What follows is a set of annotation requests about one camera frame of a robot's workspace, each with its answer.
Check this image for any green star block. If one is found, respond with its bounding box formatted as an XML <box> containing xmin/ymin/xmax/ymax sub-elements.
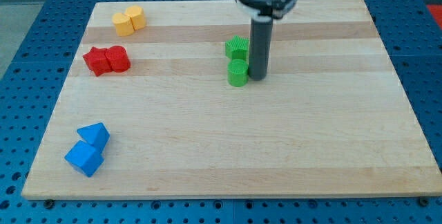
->
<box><xmin>224</xmin><ymin>35</ymin><xmax>249</xmax><ymax>61</ymax></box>

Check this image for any green circle block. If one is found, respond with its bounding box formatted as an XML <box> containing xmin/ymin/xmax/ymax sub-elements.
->
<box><xmin>227</xmin><ymin>59</ymin><xmax>249</xmax><ymax>87</ymax></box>

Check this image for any red circle block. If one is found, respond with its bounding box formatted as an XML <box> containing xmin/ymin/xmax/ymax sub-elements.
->
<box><xmin>105</xmin><ymin>46</ymin><xmax>131</xmax><ymax>73</ymax></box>

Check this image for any red star block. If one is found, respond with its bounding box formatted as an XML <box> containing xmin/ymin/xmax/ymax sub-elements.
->
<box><xmin>83</xmin><ymin>46</ymin><xmax>113</xmax><ymax>77</ymax></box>

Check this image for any wooden board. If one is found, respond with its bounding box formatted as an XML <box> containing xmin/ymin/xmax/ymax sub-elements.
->
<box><xmin>22</xmin><ymin>0</ymin><xmax>441</xmax><ymax>200</ymax></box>

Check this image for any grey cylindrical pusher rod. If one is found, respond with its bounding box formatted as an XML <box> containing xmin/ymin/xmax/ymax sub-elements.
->
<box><xmin>248</xmin><ymin>19</ymin><xmax>273</xmax><ymax>81</ymax></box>

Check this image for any yellow hexagon block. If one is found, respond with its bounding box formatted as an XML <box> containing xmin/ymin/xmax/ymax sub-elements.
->
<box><xmin>125</xmin><ymin>5</ymin><xmax>146</xmax><ymax>30</ymax></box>

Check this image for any yellow heart block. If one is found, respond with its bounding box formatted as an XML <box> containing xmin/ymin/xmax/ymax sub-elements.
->
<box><xmin>112</xmin><ymin>12</ymin><xmax>135</xmax><ymax>37</ymax></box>

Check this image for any blue triangle block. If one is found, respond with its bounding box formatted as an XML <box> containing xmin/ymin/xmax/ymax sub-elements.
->
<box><xmin>77</xmin><ymin>122</ymin><xmax>110</xmax><ymax>153</ymax></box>

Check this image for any blue cube block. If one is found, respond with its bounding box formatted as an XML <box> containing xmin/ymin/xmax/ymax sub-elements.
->
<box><xmin>64</xmin><ymin>141</ymin><xmax>104</xmax><ymax>177</ymax></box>

